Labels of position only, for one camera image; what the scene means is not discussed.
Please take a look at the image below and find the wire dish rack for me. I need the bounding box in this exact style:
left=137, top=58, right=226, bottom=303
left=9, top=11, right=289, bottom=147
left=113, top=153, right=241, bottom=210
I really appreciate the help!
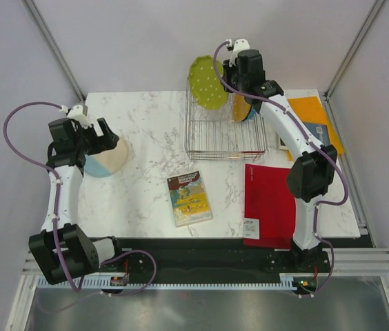
left=184, top=87, right=268, bottom=161

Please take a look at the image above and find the orange folder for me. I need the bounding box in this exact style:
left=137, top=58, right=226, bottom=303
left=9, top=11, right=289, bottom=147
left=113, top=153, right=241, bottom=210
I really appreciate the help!
left=288, top=97, right=345, bottom=154

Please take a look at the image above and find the white cable duct right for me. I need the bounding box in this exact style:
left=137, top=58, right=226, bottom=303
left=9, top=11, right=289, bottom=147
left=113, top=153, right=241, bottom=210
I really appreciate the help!
left=279, top=274, right=319, bottom=292

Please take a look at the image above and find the blue polka dot plate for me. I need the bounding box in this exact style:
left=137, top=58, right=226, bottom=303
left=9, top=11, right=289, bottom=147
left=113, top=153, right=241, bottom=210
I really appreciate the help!
left=246, top=102, right=261, bottom=121

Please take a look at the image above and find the green polka dot plate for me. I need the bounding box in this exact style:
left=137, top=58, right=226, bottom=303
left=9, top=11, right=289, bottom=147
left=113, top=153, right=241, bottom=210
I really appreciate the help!
left=188, top=56, right=228, bottom=110

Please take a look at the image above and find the dark blue book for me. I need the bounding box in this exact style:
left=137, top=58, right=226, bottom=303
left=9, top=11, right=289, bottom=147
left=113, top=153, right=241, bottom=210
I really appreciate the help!
left=276, top=121, right=332, bottom=151

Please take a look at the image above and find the red folder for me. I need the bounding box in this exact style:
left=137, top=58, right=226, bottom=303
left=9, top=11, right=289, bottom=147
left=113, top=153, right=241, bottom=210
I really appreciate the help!
left=243, top=164, right=295, bottom=250

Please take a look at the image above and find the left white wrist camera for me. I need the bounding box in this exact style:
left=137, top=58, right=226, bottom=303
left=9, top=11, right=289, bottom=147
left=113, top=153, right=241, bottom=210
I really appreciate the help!
left=60, top=103, right=92, bottom=129

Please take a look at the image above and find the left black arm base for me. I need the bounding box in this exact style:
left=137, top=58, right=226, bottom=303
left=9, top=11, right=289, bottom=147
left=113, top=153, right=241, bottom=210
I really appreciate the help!
left=91, top=243, right=157, bottom=277

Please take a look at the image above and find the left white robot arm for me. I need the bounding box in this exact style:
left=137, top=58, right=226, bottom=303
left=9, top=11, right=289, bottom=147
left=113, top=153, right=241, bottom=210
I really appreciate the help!
left=28, top=118, right=125, bottom=285

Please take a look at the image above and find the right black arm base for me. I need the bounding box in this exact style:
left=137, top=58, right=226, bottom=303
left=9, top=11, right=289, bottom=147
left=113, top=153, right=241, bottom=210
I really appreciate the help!
left=263, top=246, right=330, bottom=274

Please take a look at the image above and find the yellow polka dot plate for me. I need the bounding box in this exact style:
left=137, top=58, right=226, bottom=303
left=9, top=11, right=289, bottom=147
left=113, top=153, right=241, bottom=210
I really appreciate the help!
left=232, top=94, right=252, bottom=122

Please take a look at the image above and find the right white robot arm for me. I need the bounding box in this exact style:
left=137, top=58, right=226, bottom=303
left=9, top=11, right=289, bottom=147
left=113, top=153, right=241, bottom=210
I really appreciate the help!
left=221, top=46, right=337, bottom=272

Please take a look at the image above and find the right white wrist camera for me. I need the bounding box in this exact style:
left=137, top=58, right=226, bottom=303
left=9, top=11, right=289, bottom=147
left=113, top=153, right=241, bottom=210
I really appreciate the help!
left=226, top=39, right=250, bottom=64

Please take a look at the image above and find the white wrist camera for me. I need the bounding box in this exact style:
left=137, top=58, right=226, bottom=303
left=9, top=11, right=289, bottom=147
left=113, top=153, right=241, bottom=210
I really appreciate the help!
left=60, top=103, right=92, bottom=129
left=226, top=39, right=250, bottom=64

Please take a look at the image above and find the cream and blue plate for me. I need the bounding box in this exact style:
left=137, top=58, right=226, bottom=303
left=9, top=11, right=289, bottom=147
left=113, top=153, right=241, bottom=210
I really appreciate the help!
left=84, top=139, right=129, bottom=178

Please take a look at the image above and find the paperback book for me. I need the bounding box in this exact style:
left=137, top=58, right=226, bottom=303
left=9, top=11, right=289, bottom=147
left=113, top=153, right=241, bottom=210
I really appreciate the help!
left=166, top=171, right=213, bottom=228

